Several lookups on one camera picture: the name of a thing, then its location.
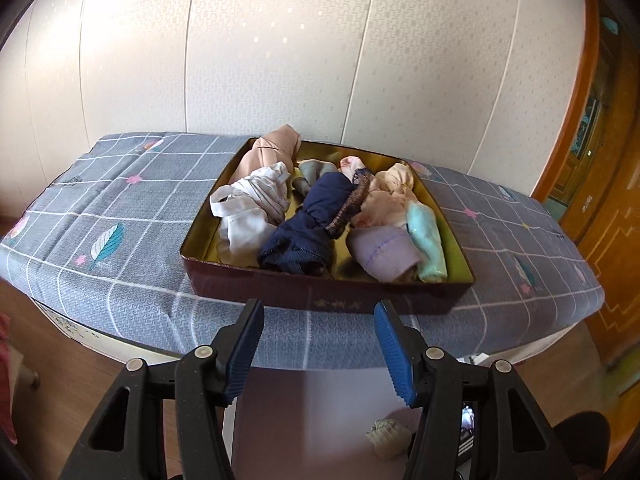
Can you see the pink printed garment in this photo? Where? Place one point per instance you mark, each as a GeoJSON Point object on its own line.
{"type": "Point", "coordinates": [375, 210]}

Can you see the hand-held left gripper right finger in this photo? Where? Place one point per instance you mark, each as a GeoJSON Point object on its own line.
{"type": "Point", "coordinates": [395, 355]}

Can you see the person's right leg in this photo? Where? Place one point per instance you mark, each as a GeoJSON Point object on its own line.
{"type": "Point", "coordinates": [585, 440]}

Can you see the white garment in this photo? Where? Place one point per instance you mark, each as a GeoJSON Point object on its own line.
{"type": "Point", "coordinates": [250, 210]}

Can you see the pink cloth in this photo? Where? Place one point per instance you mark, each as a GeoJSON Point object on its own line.
{"type": "Point", "coordinates": [7, 375]}

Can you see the dark red tin box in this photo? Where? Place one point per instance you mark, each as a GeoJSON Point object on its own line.
{"type": "Point", "coordinates": [350, 295]}

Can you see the white lavender drawer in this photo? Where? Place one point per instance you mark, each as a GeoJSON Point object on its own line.
{"type": "Point", "coordinates": [310, 420]}

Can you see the navy lace trimmed garment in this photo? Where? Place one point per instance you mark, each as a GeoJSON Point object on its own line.
{"type": "Point", "coordinates": [310, 220]}

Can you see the white furniture leg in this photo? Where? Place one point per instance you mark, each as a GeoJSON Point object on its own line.
{"type": "Point", "coordinates": [35, 379]}

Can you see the grey green garment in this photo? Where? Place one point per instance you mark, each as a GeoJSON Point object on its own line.
{"type": "Point", "coordinates": [315, 170]}

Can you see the large peach garment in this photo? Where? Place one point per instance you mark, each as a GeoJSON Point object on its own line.
{"type": "Point", "coordinates": [272, 152]}

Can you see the mint green garment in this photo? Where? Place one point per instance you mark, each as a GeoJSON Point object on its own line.
{"type": "Point", "coordinates": [425, 240]}

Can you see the grey checked bedsheet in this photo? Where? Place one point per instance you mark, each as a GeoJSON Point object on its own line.
{"type": "Point", "coordinates": [125, 200]}

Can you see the brown wooden wardrobe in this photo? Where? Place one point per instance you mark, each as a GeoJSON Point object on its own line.
{"type": "Point", "coordinates": [600, 260]}

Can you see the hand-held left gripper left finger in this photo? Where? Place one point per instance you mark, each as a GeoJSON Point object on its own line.
{"type": "Point", "coordinates": [245, 355]}

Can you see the lavender garment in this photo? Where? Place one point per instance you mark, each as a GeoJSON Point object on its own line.
{"type": "Point", "coordinates": [382, 255]}

